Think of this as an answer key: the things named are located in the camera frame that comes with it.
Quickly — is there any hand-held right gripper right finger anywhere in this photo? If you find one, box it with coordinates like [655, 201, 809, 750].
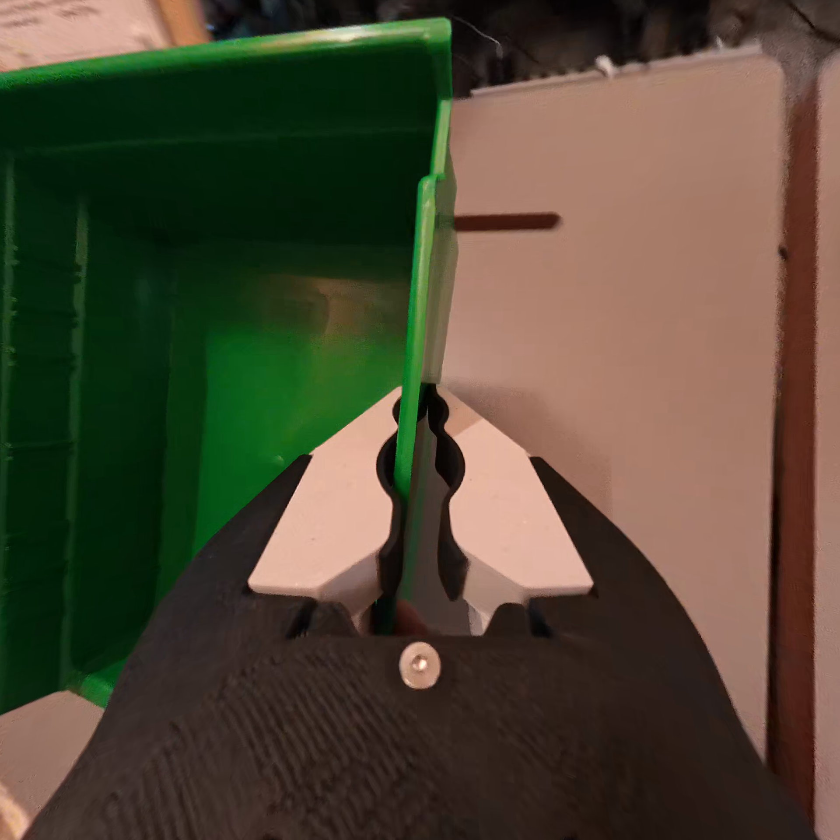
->
[420, 384, 595, 636]

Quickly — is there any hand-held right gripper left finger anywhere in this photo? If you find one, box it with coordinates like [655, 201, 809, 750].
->
[248, 386, 403, 634]

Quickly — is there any green plastic bin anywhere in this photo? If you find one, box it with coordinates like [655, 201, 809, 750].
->
[0, 18, 457, 716]

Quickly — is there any printed instruction sheet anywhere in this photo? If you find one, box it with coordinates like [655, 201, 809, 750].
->
[0, 0, 173, 72]

